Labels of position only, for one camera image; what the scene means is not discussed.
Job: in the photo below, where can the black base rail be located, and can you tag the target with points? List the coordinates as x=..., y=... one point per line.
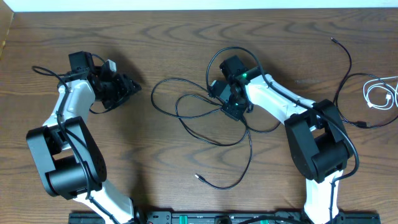
x=164, y=217

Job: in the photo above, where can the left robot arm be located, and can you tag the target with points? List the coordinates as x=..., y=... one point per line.
x=65, y=154

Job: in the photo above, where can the cardboard box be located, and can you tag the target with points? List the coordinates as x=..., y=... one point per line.
x=6, y=19

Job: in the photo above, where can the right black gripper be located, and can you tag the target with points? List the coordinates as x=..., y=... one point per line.
x=234, y=114

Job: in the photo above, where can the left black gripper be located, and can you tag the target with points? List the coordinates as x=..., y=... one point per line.
x=125, y=88

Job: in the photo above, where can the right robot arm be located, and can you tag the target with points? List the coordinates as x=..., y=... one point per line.
x=318, y=142

